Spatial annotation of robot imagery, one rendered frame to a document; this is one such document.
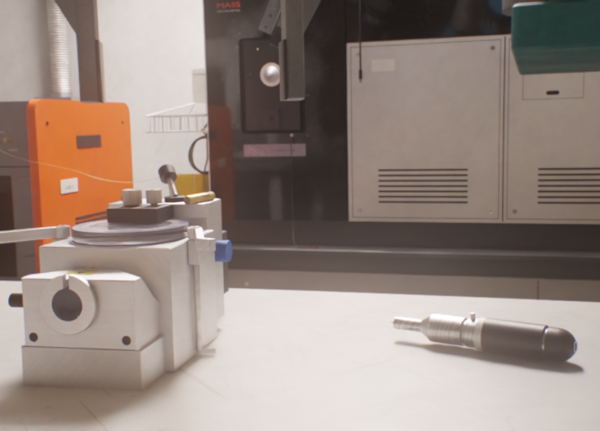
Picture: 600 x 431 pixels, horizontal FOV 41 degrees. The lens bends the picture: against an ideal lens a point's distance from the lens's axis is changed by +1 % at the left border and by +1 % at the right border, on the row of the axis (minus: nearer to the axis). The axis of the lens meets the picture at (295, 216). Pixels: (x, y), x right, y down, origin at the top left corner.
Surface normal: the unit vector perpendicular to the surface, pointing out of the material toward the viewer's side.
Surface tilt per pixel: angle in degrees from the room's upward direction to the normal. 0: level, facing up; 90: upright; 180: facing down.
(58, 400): 0
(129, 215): 90
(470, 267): 90
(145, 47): 90
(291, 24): 90
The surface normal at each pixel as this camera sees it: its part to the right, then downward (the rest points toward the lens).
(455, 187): -0.26, 0.12
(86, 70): 0.14, 0.11
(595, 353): -0.02, -0.99
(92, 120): 0.96, 0.01
